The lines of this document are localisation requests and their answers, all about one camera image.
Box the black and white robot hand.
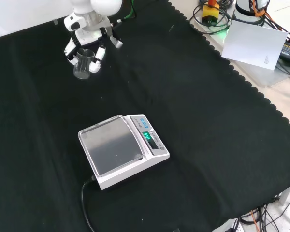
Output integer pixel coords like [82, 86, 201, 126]
[63, 12, 123, 73]

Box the clear glass beaker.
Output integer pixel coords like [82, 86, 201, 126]
[73, 48, 96, 80]

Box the white electronic balance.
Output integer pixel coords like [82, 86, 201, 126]
[77, 114, 171, 191]

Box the black bench cloth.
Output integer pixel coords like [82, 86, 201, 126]
[0, 0, 290, 232]

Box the yellow emergency stop button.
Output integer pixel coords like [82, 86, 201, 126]
[201, 0, 220, 25]

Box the white paper sheet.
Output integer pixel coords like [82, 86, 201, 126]
[221, 19, 289, 71]

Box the pale base board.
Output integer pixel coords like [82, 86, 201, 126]
[188, 14, 290, 88]

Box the green black cable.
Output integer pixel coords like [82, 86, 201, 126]
[111, 0, 137, 25]

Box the black balance power cable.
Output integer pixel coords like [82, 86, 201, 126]
[81, 175, 97, 232]

